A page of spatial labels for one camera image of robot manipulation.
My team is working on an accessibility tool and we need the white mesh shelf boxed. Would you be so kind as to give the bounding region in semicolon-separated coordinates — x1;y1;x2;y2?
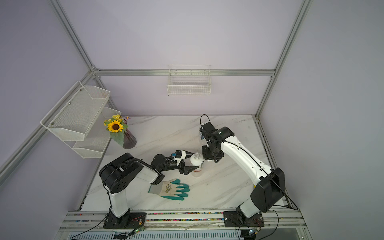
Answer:
72;108;121;159
41;81;110;142

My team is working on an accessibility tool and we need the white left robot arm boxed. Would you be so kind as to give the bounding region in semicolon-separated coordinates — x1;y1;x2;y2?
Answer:
99;150;199;218

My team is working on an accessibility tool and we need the white mesh lower shelf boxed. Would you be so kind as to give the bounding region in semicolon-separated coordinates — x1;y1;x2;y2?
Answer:
72;108;121;159

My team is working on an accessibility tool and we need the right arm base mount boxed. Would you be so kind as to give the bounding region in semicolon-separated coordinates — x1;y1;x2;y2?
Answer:
223;210;265;228

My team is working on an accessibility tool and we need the dark glass flower vase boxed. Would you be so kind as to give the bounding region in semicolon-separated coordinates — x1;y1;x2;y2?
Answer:
123;128;137;149

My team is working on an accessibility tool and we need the white label tea bottle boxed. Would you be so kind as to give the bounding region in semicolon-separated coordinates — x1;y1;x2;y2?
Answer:
190;153;204;178

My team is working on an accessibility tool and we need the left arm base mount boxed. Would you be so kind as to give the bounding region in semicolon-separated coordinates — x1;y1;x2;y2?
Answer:
103;210;147;229

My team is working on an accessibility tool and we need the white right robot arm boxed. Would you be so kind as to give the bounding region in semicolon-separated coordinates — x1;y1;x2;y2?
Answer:
200;123;286;220

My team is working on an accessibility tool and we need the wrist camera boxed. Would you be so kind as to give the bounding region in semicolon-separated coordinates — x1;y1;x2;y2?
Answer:
200;122;217;139
172;150;187;166

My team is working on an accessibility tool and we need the white wire wall basket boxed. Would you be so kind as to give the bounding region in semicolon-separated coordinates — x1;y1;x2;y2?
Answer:
167;65;212;96

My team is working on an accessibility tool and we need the artificial sunflower bouquet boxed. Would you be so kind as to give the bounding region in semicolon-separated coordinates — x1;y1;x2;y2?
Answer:
103;115;128;147

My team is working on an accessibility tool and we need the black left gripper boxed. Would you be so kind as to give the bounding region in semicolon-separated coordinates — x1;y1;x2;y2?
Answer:
160;151;199;176

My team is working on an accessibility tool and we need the white mesh upper shelf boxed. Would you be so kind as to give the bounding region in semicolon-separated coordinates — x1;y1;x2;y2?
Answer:
41;81;110;142

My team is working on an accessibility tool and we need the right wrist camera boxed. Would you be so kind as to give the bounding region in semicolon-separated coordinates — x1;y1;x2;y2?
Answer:
200;122;217;139

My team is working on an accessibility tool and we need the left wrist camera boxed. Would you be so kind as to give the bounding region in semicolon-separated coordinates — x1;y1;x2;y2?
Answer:
172;150;187;166

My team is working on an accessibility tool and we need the green white work glove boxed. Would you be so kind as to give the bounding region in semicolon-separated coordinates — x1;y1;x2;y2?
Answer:
148;179;190;201

